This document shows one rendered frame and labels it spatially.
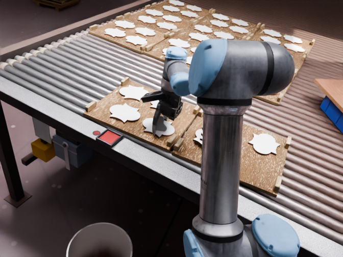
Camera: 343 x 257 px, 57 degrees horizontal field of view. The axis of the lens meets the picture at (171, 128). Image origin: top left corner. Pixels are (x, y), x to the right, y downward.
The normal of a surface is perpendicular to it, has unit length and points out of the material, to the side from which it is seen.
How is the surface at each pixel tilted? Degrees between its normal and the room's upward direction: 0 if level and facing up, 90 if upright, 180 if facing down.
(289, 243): 8
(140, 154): 0
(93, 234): 87
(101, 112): 0
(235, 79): 61
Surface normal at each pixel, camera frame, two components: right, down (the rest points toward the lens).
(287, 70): 0.58, 0.21
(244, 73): 0.26, 0.22
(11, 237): 0.13, -0.78
